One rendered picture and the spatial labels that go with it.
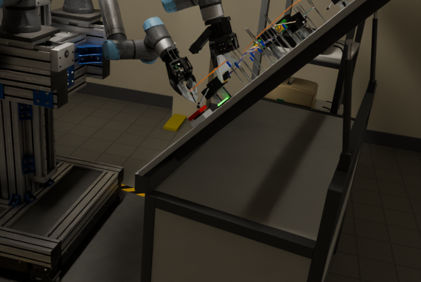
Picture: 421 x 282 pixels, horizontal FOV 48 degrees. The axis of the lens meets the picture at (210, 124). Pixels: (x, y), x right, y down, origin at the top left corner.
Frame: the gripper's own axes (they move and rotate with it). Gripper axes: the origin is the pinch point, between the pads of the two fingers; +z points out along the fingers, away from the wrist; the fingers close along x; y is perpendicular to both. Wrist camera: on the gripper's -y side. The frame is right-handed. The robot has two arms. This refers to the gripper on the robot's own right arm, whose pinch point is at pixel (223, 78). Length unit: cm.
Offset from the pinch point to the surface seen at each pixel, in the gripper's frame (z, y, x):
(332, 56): 13, 25, 97
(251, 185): 38.5, 1.5, -4.8
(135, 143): 54, -142, 155
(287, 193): 43.5, 13.2, -4.4
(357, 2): -15, 50, -35
